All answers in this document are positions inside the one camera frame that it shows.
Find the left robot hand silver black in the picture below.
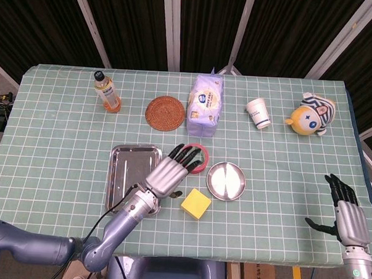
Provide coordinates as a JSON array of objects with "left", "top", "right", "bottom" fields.
[{"left": 144, "top": 141, "right": 205, "bottom": 201}]

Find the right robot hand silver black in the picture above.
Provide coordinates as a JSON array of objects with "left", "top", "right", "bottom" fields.
[{"left": 304, "top": 172, "right": 372, "bottom": 248}]

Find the yellow cube block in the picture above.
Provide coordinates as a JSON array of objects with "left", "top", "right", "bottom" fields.
[{"left": 179, "top": 187, "right": 213, "bottom": 222}]

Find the red tape roll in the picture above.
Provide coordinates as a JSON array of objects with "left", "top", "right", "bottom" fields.
[{"left": 180, "top": 142, "right": 210, "bottom": 177}]

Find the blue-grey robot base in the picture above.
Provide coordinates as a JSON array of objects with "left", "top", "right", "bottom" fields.
[{"left": 105, "top": 255, "right": 228, "bottom": 279}]

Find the rectangular steel tray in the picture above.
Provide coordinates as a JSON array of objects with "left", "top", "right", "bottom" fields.
[{"left": 104, "top": 142, "right": 164, "bottom": 219}]

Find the round steel plate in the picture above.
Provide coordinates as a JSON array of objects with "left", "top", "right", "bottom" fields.
[{"left": 205, "top": 160, "right": 247, "bottom": 202}]

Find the round woven rattan coaster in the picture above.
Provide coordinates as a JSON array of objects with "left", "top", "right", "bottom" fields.
[{"left": 144, "top": 94, "right": 187, "bottom": 133}]

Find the purple bread bag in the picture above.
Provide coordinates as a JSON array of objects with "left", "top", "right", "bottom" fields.
[{"left": 185, "top": 66, "right": 226, "bottom": 139}]

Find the orange juice bottle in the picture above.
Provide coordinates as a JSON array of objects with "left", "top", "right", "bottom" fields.
[{"left": 92, "top": 69, "right": 124, "bottom": 114}]

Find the green checked tablecloth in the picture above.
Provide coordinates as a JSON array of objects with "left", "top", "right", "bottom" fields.
[{"left": 0, "top": 62, "right": 372, "bottom": 270}]

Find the brown cardboard box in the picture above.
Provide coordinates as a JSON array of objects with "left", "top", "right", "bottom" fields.
[
  {"left": 226, "top": 261, "right": 296, "bottom": 279},
  {"left": 56, "top": 257, "right": 105, "bottom": 279}
]

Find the white paper cup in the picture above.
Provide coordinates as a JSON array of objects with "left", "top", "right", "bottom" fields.
[{"left": 244, "top": 97, "right": 273, "bottom": 131}]

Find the yellow plush toy striped hat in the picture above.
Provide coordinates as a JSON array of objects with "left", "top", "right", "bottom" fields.
[{"left": 284, "top": 91, "right": 337, "bottom": 138}]

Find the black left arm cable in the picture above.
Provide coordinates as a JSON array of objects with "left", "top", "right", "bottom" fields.
[{"left": 48, "top": 180, "right": 140, "bottom": 279}]

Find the white partition post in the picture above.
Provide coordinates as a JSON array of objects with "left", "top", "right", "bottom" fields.
[
  {"left": 160, "top": 0, "right": 184, "bottom": 73},
  {"left": 218, "top": 0, "right": 257, "bottom": 77},
  {"left": 304, "top": 0, "right": 372, "bottom": 82},
  {"left": 67, "top": 0, "right": 115, "bottom": 70}
]

